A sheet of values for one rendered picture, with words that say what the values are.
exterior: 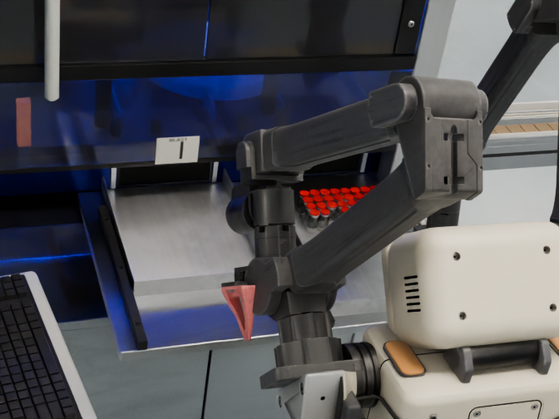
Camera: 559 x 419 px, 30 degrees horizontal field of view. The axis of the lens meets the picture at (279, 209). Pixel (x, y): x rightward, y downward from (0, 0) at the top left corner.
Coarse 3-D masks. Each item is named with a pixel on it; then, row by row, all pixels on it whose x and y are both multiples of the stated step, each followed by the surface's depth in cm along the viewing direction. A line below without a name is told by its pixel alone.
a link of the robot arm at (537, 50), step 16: (528, 0) 151; (512, 16) 155; (528, 16) 152; (512, 32) 161; (528, 32) 155; (544, 32) 155; (512, 48) 161; (528, 48) 158; (544, 48) 158; (496, 64) 166; (512, 64) 161; (528, 64) 161; (496, 80) 166; (512, 80) 164; (496, 96) 167; (512, 96) 168; (496, 112) 170
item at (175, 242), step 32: (128, 192) 214; (160, 192) 215; (192, 192) 217; (224, 192) 218; (128, 224) 205; (160, 224) 206; (192, 224) 207; (224, 224) 209; (128, 256) 191; (160, 256) 198; (192, 256) 199; (224, 256) 200; (160, 288) 188; (192, 288) 191
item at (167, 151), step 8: (184, 136) 202; (192, 136) 203; (160, 144) 201; (168, 144) 202; (176, 144) 203; (184, 144) 203; (192, 144) 204; (160, 152) 203; (168, 152) 203; (176, 152) 204; (184, 152) 204; (192, 152) 205; (160, 160) 204; (168, 160) 204; (176, 160) 205; (184, 160) 205; (192, 160) 206
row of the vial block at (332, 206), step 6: (306, 204) 211; (312, 204) 211; (318, 204) 211; (324, 204) 211; (330, 204) 212; (336, 204) 212; (342, 204) 212; (348, 204) 213; (306, 210) 211; (330, 210) 212; (336, 210) 213; (306, 216) 211; (330, 216) 212; (336, 216) 213; (306, 222) 211; (330, 222) 213
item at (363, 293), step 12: (300, 228) 211; (300, 240) 202; (372, 264) 204; (348, 276) 200; (360, 276) 201; (372, 276) 201; (348, 288) 197; (360, 288) 198; (372, 288) 198; (336, 300) 189; (348, 300) 189; (360, 300) 190; (372, 300) 191; (384, 300) 192; (336, 312) 190; (348, 312) 191; (360, 312) 192; (372, 312) 193
